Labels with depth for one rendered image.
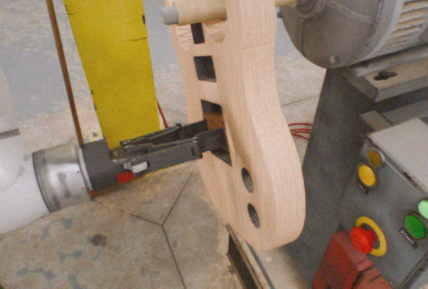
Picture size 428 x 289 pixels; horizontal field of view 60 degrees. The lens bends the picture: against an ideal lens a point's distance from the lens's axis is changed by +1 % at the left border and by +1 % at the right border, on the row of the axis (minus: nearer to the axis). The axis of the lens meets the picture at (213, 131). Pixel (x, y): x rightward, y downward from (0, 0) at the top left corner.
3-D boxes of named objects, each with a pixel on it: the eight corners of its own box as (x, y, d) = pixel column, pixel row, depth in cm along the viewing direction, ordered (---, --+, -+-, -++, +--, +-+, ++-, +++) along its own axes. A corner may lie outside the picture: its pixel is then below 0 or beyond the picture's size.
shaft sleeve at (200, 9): (290, 7, 56) (283, -13, 56) (299, -4, 53) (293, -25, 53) (177, 30, 51) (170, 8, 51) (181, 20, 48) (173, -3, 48)
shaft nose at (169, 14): (176, 26, 51) (171, 10, 51) (179, 18, 48) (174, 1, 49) (163, 29, 50) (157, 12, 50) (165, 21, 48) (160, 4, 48)
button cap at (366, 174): (363, 172, 55) (369, 158, 53) (377, 186, 53) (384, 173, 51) (355, 174, 55) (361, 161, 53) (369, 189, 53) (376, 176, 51)
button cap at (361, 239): (364, 229, 60) (371, 215, 57) (381, 251, 57) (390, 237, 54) (344, 238, 58) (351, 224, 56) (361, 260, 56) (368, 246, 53)
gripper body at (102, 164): (91, 183, 59) (148, 166, 62) (94, 202, 51) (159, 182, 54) (78, 139, 57) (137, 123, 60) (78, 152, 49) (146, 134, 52)
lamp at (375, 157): (365, 157, 53) (372, 143, 50) (380, 173, 51) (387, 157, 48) (361, 159, 52) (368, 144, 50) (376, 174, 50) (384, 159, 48)
